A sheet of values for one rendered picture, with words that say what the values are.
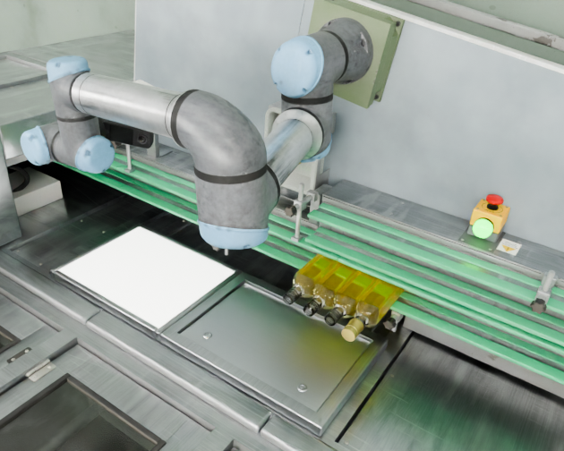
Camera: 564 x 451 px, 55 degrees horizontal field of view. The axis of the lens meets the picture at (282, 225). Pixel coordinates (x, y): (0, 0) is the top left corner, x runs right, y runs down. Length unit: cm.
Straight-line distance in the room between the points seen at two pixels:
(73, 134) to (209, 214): 38
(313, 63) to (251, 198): 41
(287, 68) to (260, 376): 69
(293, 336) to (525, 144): 71
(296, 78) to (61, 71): 46
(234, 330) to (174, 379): 20
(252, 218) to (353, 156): 70
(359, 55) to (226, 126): 55
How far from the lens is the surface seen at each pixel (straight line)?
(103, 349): 142
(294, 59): 117
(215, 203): 84
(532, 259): 136
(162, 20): 183
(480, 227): 133
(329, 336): 141
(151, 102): 91
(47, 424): 133
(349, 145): 150
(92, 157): 111
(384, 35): 131
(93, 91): 102
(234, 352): 135
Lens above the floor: 202
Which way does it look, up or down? 47 degrees down
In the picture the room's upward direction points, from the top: 126 degrees counter-clockwise
